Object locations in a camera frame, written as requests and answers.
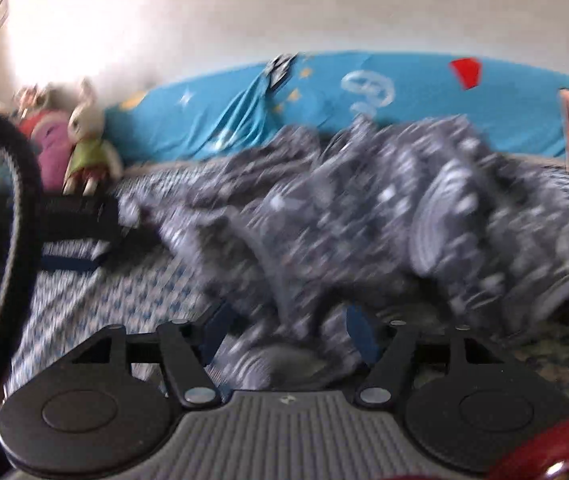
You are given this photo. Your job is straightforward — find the black cable loop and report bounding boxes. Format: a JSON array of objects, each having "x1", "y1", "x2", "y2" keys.
[{"x1": 0, "y1": 110, "x2": 46, "y2": 401}]

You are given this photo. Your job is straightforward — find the rabbit plush green vest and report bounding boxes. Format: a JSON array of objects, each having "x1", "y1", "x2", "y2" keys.
[{"x1": 62, "y1": 78, "x2": 124, "y2": 196}]

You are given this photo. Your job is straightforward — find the houndstooth bed blanket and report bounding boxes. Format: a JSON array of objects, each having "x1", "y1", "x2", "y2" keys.
[{"x1": 4, "y1": 165, "x2": 569, "y2": 396}]

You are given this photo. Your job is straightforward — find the purple moon plush pillow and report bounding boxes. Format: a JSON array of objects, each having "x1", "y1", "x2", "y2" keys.
[{"x1": 14, "y1": 84, "x2": 72, "y2": 193}]

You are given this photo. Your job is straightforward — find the grey patterned fleece jacket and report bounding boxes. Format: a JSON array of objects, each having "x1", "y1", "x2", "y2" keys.
[{"x1": 120, "y1": 116, "x2": 569, "y2": 390}]

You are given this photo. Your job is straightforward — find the blue patterned bed bolster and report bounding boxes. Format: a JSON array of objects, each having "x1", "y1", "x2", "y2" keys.
[{"x1": 104, "y1": 51, "x2": 569, "y2": 165}]

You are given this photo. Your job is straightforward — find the red glossy object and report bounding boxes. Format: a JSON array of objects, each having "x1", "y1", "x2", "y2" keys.
[{"x1": 486, "y1": 419, "x2": 569, "y2": 479}]

